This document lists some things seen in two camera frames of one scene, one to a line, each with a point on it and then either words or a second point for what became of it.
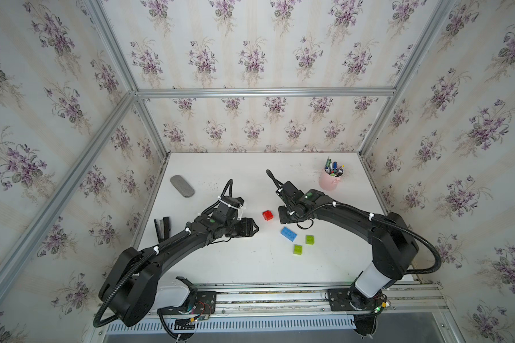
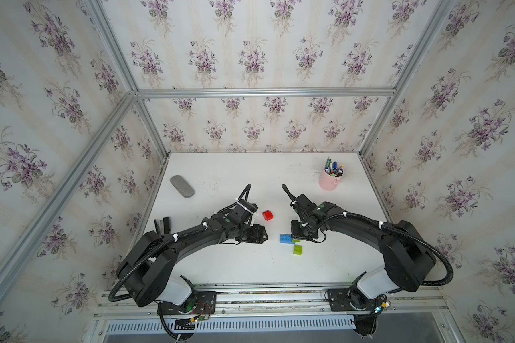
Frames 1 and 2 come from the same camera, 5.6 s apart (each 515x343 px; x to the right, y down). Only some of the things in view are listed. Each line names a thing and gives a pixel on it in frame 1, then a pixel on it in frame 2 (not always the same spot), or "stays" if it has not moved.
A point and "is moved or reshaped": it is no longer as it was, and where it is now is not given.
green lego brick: (298, 250) stays
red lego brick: (267, 215) stays
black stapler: (162, 229) stays
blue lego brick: (288, 234) is moved or reshaped
